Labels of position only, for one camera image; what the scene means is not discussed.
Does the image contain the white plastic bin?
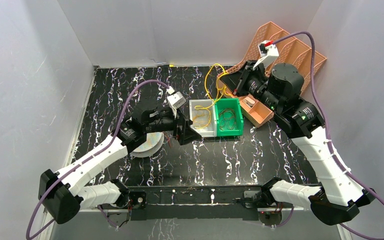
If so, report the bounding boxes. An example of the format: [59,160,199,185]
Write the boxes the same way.
[189,99,217,138]

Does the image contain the purple cable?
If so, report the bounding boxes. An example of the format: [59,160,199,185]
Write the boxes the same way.
[268,30,384,240]
[25,79,175,240]

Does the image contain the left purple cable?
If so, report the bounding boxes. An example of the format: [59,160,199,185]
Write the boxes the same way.
[25,79,175,240]

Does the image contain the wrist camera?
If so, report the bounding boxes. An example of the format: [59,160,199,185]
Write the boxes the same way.
[166,86,187,119]
[252,40,279,70]

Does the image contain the peach file organizer rack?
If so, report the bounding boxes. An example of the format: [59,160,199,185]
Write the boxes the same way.
[215,21,328,128]

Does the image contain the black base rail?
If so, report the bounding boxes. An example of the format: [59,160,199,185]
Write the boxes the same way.
[130,185,292,221]

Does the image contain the dark cables in green bin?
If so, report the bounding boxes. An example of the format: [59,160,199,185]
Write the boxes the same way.
[218,108,239,131]

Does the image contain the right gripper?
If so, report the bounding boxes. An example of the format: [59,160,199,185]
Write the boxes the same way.
[220,60,282,113]

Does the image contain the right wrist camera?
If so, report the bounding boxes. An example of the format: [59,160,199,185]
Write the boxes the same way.
[252,40,279,70]

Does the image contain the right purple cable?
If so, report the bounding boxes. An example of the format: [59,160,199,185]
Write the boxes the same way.
[268,30,384,240]

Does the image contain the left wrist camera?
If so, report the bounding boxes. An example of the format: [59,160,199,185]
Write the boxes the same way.
[166,86,187,119]

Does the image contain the white perforated cable spool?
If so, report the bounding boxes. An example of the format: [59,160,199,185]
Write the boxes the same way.
[130,132,164,158]

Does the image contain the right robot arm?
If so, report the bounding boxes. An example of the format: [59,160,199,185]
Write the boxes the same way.
[220,61,374,226]

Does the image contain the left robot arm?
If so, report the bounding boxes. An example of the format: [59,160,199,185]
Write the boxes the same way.
[38,107,202,224]

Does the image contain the green plastic bin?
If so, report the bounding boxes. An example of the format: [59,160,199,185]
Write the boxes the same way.
[214,98,244,137]

